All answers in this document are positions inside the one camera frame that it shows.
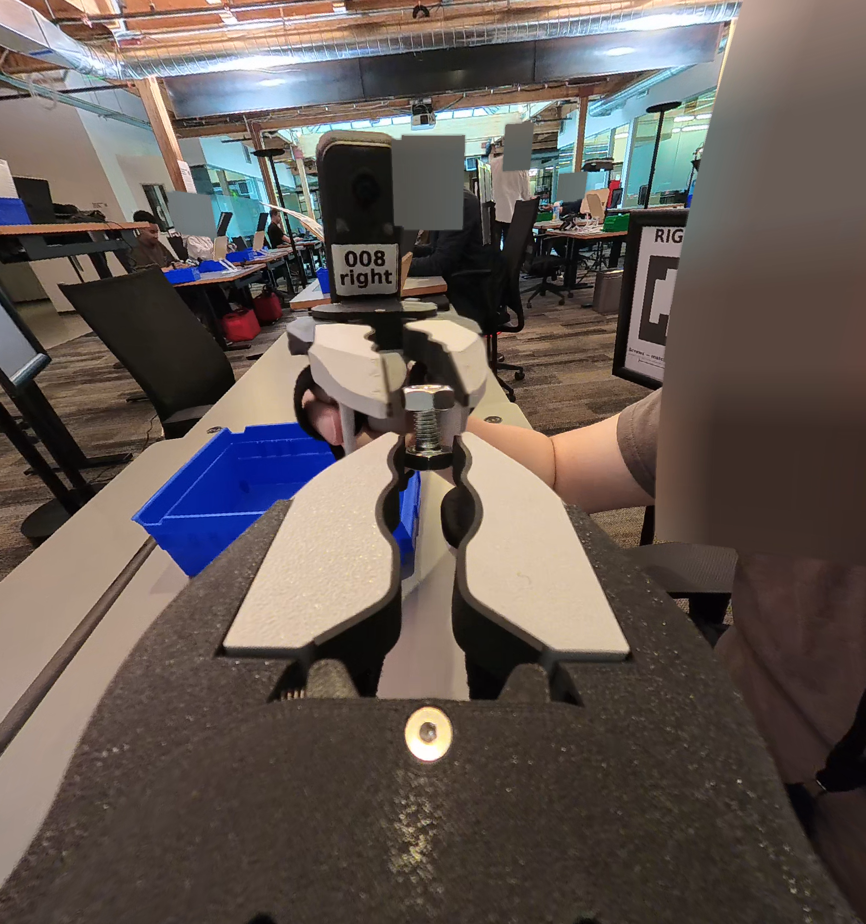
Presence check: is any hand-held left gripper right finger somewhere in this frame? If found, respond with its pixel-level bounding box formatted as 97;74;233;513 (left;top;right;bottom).
451;435;632;665

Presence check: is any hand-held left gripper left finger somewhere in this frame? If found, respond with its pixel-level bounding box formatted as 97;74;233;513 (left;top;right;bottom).
221;435;405;659

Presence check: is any person's office chair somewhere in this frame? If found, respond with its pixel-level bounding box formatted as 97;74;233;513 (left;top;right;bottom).
628;543;739;630

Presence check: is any framed marker sign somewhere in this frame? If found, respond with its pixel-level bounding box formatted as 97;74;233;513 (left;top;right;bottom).
612;209;691;391

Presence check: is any person's right forearm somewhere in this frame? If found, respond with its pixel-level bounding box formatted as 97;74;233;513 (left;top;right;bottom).
453;411;658;508

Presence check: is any black office chair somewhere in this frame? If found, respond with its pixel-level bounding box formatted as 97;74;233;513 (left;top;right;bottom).
476;198;540;385
58;267;236;440

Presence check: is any thick short steel bolt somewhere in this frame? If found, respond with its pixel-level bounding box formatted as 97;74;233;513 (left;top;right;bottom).
403;410;454;472

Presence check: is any wooden support post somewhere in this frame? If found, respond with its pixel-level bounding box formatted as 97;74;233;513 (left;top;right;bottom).
136;76;190;193

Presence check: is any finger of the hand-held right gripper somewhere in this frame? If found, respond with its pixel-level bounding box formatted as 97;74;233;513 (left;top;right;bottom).
306;325;392;457
406;321;490;410

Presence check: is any wooden top desk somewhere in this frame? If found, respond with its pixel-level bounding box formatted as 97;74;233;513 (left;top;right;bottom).
0;222;150;262

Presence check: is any black floor lamp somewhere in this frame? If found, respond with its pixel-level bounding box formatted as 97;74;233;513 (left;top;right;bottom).
252;148;290;241
646;101;684;208

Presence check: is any display screen on black stand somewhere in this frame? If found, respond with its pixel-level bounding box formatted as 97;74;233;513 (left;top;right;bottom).
0;249;135;547

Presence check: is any person's torso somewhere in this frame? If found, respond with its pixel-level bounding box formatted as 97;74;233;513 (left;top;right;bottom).
615;386;866;924

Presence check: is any silver ventilation duct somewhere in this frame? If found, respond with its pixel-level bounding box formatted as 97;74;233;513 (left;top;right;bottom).
0;0;741;82

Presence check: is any person's right hand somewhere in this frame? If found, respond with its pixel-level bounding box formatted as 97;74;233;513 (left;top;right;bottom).
305;399;407;464

